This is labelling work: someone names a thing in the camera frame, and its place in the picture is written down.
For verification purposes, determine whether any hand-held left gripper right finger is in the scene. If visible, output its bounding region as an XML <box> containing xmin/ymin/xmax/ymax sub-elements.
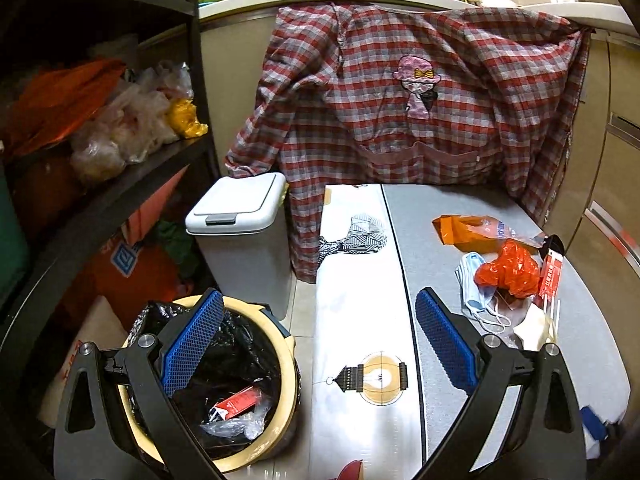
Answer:
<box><xmin>415</xmin><ymin>287</ymin><xmax>586</xmax><ymax>480</ymax></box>

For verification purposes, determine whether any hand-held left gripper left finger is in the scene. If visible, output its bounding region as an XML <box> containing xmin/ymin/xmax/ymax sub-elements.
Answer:
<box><xmin>54</xmin><ymin>287</ymin><xmax>226</xmax><ymax>480</ymax></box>

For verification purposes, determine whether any round yellow trash bin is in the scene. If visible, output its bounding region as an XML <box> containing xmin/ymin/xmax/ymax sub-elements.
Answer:
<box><xmin>117</xmin><ymin>296</ymin><xmax>301</xmax><ymax>476</ymax></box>

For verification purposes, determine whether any black bin liner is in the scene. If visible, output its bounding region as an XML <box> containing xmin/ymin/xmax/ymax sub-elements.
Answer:
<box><xmin>127</xmin><ymin>301</ymin><xmax>281</xmax><ymax>466</ymax></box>

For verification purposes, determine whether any blue face mask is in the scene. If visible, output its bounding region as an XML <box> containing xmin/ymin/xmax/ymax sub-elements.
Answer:
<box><xmin>454</xmin><ymin>251</ymin><xmax>513</xmax><ymax>333</ymax></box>

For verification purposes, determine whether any red packet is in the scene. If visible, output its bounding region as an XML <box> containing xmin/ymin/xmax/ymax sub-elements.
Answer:
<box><xmin>215</xmin><ymin>385</ymin><xmax>266</xmax><ymax>421</ymax></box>

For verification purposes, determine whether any white printed table mat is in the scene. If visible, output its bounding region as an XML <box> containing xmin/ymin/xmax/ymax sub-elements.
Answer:
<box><xmin>310</xmin><ymin>183</ymin><xmax>423</xmax><ymax>480</ymax></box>

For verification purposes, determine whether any cream paper wrapper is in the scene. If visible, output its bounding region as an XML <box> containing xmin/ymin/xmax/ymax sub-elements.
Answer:
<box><xmin>512</xmin><ymin>305</ymin><xmax>558</xmax><ymax>353</ymax></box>

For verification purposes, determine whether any red plastic bag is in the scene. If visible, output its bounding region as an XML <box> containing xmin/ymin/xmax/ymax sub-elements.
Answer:
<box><xmin>474</xmin><ymin>239</ymin><xmax>542</xmax><ymax>297</ymax></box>

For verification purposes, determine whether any clear plastic wrapper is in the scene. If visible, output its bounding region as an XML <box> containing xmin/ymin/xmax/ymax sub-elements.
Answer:
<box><xmin>200</xmin><ymin>400</ymin><xmax>273</xmax><ymax>443</ymax></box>

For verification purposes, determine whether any orange printed bag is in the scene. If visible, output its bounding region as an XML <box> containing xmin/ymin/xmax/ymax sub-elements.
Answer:
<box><xmin>65</xmin><ymin>207</ymin><xmax>196</xmax><ymax>331</ymax></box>

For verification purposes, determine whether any green plastic bag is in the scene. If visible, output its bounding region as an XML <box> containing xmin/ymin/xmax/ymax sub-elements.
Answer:
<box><xmin>152</xmin><ymin>220</ymin><xmax>198</xmax><ymax>281</ymax></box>

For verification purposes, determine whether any white lidded bin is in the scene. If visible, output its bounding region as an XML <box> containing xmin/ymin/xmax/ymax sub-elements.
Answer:
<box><xmin>185</xmin><ymin>171</ymin><xmax>293</xmax><ymax>321</ymax></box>

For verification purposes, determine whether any brown cardboard box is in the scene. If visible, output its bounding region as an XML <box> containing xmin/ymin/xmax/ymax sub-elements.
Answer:
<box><xmin>40</xmin><ymin>295</ymin><xmax>131</xmax><ymax>426</ymax></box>

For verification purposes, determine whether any orange snack wrapper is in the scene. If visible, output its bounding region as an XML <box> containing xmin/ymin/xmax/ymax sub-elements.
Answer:
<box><xmin>432</xmin><ymin>214</ymin><xmax>546</xmax><ymax>248</ymax></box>

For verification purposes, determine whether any red chopstick sleeve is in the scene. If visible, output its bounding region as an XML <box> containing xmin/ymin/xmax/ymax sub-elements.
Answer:
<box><xmin>532</xmin><ymin>247</ymin><xmax>566</xmax><ymax>326</ymax></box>

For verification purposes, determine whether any grey textured table mat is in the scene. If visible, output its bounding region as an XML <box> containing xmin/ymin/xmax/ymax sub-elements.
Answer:
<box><xmin>381</xmin><ymin>183</ymin><xmax>628</xmax><ymax>480</ymax></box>

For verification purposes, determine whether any small blue plastic object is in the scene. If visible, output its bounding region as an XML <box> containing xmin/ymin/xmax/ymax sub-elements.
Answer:
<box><xmin>580</xmin><ymin>406</ymin><xmax>608</xmax><ymax>441</ymax></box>

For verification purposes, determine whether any black shelf rack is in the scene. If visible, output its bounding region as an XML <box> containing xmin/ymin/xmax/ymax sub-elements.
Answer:
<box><xmin>0</xmin><ymin>0</ymin><xmax>221</xmax><ymax>480</ymax></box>

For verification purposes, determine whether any green plastic crate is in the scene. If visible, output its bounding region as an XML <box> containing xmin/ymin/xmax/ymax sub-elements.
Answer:
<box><xmin>0</xmin><ymin>160</ymin><xmax>31</xmax><ymax>301</ymax></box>

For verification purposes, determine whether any yellow plastic bag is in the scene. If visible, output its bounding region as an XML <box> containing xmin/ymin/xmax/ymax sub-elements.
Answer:
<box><xmin>167</xmin><ymin>97</ymin><xmax>209</xmax><ymax>140</ymax></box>

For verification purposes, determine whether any beige kitchen cabinet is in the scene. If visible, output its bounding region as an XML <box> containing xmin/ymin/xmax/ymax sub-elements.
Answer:
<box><xmin>545</xmin><ymin>30</ymin><xmax>640</xmax><ymax>281</ymax></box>

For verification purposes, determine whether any clear plastic bags bundle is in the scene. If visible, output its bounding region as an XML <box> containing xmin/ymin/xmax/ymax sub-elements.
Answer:
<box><xmin>70</xmin><ymin>60</ymin><xmax>196</xmax><ymax>186</ymax></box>

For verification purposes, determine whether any red plaid shirt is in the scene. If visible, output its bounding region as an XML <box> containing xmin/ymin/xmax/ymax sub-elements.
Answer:
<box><xmin>223</xmin><ymin>2</ymin><xmax>593</xmax><ymax>283</ymax></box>

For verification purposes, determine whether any orange plastic bag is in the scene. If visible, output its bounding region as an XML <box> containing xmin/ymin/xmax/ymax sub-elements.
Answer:
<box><xmin>2</xmin><ymin>57</ymin><xmax>128</xmax><ymax>156</ymax></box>

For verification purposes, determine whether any metal cabinet handle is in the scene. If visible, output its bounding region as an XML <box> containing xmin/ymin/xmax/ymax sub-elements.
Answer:
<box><xmin>607</xmin><ymin>112</ymin><xmax>640</xmax><ymax>146</ymax></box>
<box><xmin>587</xmin><ymin>200</ymin><xmax>640</xmax><ymax>266</ymax></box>

